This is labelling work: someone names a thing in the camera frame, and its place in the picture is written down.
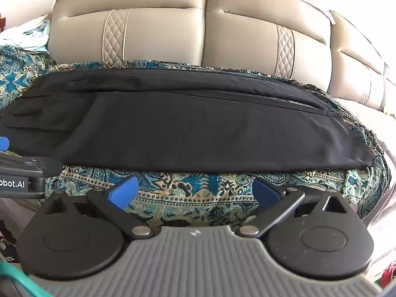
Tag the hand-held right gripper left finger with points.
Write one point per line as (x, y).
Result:
(122, 191)

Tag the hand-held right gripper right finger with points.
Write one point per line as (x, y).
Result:
(266, 191)

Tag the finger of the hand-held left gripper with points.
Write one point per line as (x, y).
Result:
(3, 144)
(34, 163)

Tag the black pants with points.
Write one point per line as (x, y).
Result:
(185, 123)

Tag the person's floral clothing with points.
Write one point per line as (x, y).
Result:
(6, 241)

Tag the teal paisley patterned blanket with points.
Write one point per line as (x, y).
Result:
(191, 188)

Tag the light blue cloth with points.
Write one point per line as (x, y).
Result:
(27, 37)

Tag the red object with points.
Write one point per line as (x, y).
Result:
(389, 273)

